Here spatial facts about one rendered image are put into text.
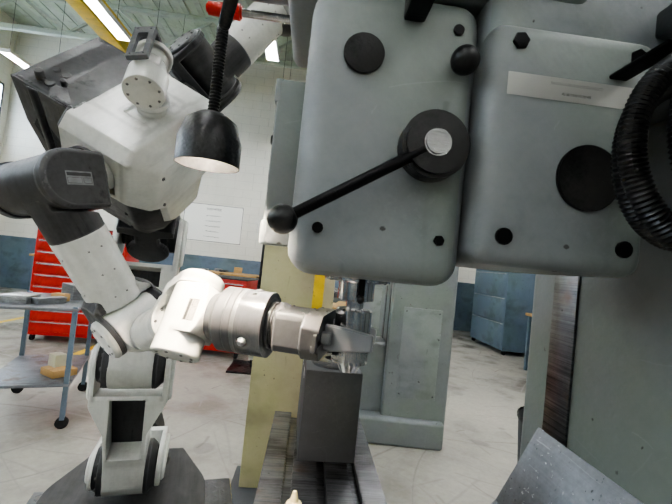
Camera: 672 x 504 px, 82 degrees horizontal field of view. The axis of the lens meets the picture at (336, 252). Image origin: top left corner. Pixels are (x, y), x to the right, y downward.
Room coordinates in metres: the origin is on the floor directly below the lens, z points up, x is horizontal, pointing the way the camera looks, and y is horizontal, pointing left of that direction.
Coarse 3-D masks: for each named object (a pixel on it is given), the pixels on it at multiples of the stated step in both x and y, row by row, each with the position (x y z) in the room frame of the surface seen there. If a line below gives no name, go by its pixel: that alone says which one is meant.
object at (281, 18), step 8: (208, 8) 0.58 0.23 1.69; (216, 8) 0.58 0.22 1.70; (240, 8) 0.59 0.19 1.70; (216, 16) 0.60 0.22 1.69; (240, 16) 0.59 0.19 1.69; (248, 16) 0.59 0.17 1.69; (256, 16) 0.59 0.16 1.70; (264, 16) 0.59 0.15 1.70; (272, 16) 0.59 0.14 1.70; (280, 16) 0.59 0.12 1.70; (288, 16) 0.59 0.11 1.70
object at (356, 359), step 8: (336, 320) 0.50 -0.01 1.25; (344, 320) 0.49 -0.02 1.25; (352, 320) 0.49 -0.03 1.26; (360, 320) 0.49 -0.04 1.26; (368, 320) 0.49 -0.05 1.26; (352, 328) 0.49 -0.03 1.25; (360, 328) 0.49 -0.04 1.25; (368, 328) 0.50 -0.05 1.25; (336, 352) 0.49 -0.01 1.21; (344, 352) 0.49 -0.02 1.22; (352, 352) 0.49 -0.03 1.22; (336, 360) 0.49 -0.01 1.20; (344, 360) 0.49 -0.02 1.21; (352, 360) 0.49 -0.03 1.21; (360, 360) 0.49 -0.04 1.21
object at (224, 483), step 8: (208, 480) 1.60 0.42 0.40; (216, 480) 1.61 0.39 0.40; (224, 480) 1.61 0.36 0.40; (208, 488) 1.55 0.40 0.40; (216, 488) 1.55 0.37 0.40; (224, 488) 1.56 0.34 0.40; (32, 496) 1.40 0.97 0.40; (40, 496) 1.40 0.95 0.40; (208, 496) 1.50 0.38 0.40; (216, 496) 1.50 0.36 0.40; (224, 496) 1.51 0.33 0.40
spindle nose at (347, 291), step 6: (342, 282) 0.49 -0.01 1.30; (348, 282) 0.49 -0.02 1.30; (342, 288) 0.49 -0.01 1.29; (348, 288) 0.49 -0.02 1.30; (354, 288) 0.49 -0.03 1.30; (366, 288) 0.49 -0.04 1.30; (372, 288) 0.50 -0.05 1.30; (342, 294) 0.49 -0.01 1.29; (348, 294) 0.49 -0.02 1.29; (354, 294) 0.48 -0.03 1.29; (366, 294) 0.49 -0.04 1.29; (372, 294) 0.50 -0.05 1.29; (348, 300) 0.49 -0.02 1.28; (354, 300) 0.48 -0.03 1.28; (366, 300) 0.49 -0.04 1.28; (372, 300) 0.50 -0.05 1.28
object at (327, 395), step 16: (304, 368) 0.87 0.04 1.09; (320, 368) 0.82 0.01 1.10; (336, 368) 0.83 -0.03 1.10; (304, 384) 0.81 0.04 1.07; (320, 384) 0.81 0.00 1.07; (336, 384) 0.81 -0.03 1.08; (352, 384) 0.81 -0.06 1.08; (304, 400) 0.81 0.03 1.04; (320, 400) 0.81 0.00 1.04; (336, 400) 0.81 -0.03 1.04; (352, 400) 0.82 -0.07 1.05; (304, 416) 0.81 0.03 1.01; (320, 416) 0.81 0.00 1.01; (336, 416) 0.81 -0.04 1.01; (352, 416) 0.82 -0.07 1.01; (304, 432) 0.81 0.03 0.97; (320, 432) 0.81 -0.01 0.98; (336, 432) 0.81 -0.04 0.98; (352, 432) 0.82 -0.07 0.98; (304, 448) 0.81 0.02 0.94; (320, 448) 0.81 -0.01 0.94; (336, 448) 0.81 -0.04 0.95; (352, 448) 0.82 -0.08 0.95
